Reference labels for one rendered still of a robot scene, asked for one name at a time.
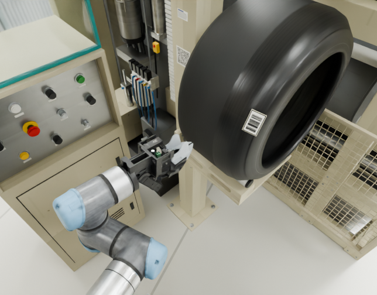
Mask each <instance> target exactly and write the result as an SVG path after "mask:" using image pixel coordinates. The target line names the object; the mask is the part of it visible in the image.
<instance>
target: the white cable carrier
mask: <svg viewBox="0 0 377 295"><path fill-rule="evenodd" d="M164 2H165V3H166V4H165V8H166V9H165V12H166V17H167V18H166V21H167V22H166V25H167V26H166V29H167V31H166V33H167V34H168V35H167V41H168V43H167V49H168V62H169V76H170V77H169V78H170V93H171V94H170V96H171V97H170V99H171V100H173V101H174V102H175V88H174V63H173V38H172V12H171V0H164Z"/></svg>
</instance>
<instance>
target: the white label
mask: <svg viewBox="0 0 377 295"><path fill-rule="evenodd" d="M266 117H267V115H264V114H262V113H260V112H258V111H256V110H254V109H251V111H250V114H249V116H248V118H247V120H246V122H245V124H244V126H243V128H242V130H243V131H245V132H248V133H250V134H252V135H254V136H257V134H258V132H259V130H260V128H261V126H262V124H263V123H264V121H265V119H266Z"/></svg>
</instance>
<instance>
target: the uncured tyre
mask: <svg viewBox="0 0 377 295"><path fill-rule="evenodd" d="M353 46H354V38H353V35H352V32H351V28H350V26H349V22H348V19H347V17H346V16H345V15H343V14H342V13H341V12H340V11H338V10H337V9H335V8H333V7H331V6H328V5H325V4H321V3H319V2H316V1H313V0H237V1H236V2H235V3H233V4H232V5H231V6H230V7H228V8H227V9H226V10H225V11H223V12H222V13H221V14H220V15H219V16H218V17H217V18H216V19H215V20H214V21H213V22H212V23H211V25H210V26H209V27H208V28H207V29H206V31H205V32H204V33H203V35H202V36H201V37H200V39H199V41H198V42H197V44H196V46H195V48H194V49H193V51H192V53H191V55H190V57H189V60H188V62H187V64H186V67H185V69H184V72H183V76H182V78H181V83H180V88H179V96H178V122H179V127H180V130H181V132H182V134H183V136H184V138H185V139H186V141H187V142H192V143H193V149H195V150H196V151H198V153H200V154H201V155H202V156H204V157H205V158H206V159H207V160H209V161H210V162H211V163H212V164H213V165H215V166H216V167H217V168H219V169H220V170H221V171H222V172H223V173H225V174H226V175H227V176H229V177H232V178H234V179H236V180H254V179H259V178H262V177H264V176H266V175H267V174H269V173H270V172H272V171H273V170H274V169H275V168H277V167H278V166H279V165H280V164H281V163H282V162H283V161H285V160H286V159H287V157H288V156H289V155H290V154H291V153H292V152H293V151H294V150H295V148H297V147H298V145H299V144H300V143H301V142H302V140H303V139H304V138H305V137H306V135H307V134H308V133H309V132H310V130H311V129H312V127H313V126H314V125H315V123H316V122H317V121H318V119H319V117H320V116H321V114H322V113H323V112H324V110H325V109H326V107H327V105H328V103H329V102H330V100H331V99H332V97H333V95H334V93H335V92H336V90H337V88H338V86H339V84H340V82H341V80H342V78H343V76H344V74H345V71H346V69H347V67H348V64H349V61H350V58H351V54H352V50H353ZM251 109H254V110H256V111H258V112H260V113H262V114H264V115H267V117H266V119H265V121H264V123H263V124H262V126H261V128H260V130H259V132H258V134H257V136H254V135H252V134H250V133H248V132H245V131H243V130H242V128H243V126H244V124H245V122H246V120H247V118H248V116H249V114H250V111H251Z"/></svg>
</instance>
